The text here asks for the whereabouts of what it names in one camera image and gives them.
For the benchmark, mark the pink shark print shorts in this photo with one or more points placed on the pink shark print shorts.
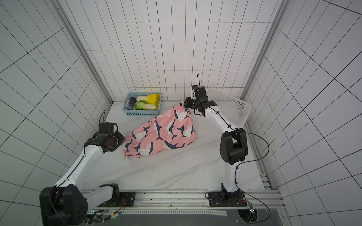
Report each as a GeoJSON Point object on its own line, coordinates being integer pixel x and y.
{"type": "Point", "coordinates": [173, 129]}

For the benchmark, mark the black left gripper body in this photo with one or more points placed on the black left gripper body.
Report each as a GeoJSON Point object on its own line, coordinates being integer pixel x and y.
{"type": "Point", "coordinates": [116, 141]}

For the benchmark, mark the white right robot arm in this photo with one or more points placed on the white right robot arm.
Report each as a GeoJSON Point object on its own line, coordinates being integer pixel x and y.
{"type": "Point", "coordinates": [233, 150]}

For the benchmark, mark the yellow toy cabbage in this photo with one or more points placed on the yellow toy cabbage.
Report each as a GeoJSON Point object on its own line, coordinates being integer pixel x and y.
{"type": "Point", "coordinates": [152, 99]}

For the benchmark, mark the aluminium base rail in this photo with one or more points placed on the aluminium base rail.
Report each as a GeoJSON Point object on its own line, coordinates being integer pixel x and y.
{"type": "Point", "coordinates": [189, 202]}

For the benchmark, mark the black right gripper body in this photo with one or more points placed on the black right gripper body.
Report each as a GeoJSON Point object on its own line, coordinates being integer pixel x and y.
{"type": "Point", "coordinates": [191, 102]}

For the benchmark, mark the green toy lettuce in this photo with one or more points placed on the green toy lettuce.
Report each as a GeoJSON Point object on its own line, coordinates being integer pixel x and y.
{"type": "Point", "coordinates": [144, 105]}

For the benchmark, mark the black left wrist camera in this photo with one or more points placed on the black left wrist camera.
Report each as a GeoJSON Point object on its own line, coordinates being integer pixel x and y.
{"type": "Point", "coordinates": [108, 127]}

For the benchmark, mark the purple toy eggplant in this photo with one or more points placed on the purple toy eggplant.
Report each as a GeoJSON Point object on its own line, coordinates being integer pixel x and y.
{"type": "Point", "coordinates": [133, 101]}

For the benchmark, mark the white perforated basket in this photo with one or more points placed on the white perforated basket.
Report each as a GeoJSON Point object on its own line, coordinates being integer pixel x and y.
{"type": "Point", "coordinates": [235, 110]}

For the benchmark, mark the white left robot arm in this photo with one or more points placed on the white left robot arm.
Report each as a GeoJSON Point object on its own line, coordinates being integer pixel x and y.
{"type": "Point", "coordinates": [64, 204]}

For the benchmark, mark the light blue perforated basket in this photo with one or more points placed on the light blue perforated basket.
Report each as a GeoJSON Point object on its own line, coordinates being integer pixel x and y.
{"type": "Point", "coordinates": [129, 112]}

